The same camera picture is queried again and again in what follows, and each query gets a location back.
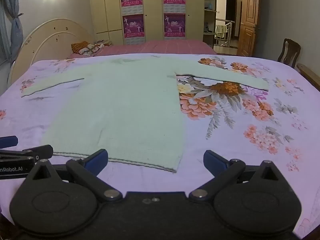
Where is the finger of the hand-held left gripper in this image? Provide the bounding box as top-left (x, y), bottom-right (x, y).
top-left (0, 144), bottom-right (54, 159)
top-left (0, 135), bottom-right (19, 148)

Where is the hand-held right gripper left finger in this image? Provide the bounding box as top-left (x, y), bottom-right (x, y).
top-left (24, 149), bottom-right (123, 202)

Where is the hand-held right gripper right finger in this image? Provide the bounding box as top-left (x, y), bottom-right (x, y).
top-left (189, 150), bottom-right (289, 202)

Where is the light green sweater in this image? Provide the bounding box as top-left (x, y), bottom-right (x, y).
top-left (21, 56), bottom-right (270, 173)

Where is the purple floral bedsheet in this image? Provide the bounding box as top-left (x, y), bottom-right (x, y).
top-left (0, 53), bottom-right (320, 239)

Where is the white patterned pillow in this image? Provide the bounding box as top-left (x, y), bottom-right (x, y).
top-left (79, 43), bottom-right (105, 56)

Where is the blue grey curtain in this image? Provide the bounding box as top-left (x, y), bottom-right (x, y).
top-left (0, 0), bottom-right (24, 63)

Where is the cream bed headboard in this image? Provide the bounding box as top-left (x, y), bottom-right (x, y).
top-left (7, 18), bottom-right (95, 85)

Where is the pink mattress cover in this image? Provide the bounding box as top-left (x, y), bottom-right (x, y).
top-left (67, 39), bottom-right (217, 58)

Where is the metal stair railing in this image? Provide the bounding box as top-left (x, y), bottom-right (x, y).
top-left (214, 19), bottom-right (235, 48)

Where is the pale yellow towel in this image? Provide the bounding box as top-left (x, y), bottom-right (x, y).
top-left (215, 25), bottom-right (227, 38)

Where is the dark wooden chair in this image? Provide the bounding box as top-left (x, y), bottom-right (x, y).
top-left (277, 38), bottom-right (301, 68)

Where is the brown wooden door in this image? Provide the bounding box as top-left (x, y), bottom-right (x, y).
top-left (237, 0), bottom-right (259, 57)

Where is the open shelf unit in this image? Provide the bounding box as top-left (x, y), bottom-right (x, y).
top-left (203, 0), bottom-right (218, 48)

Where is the cream wardrobe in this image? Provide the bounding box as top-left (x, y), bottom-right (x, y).
top-left (90, 0), bottom-right (205, 46)

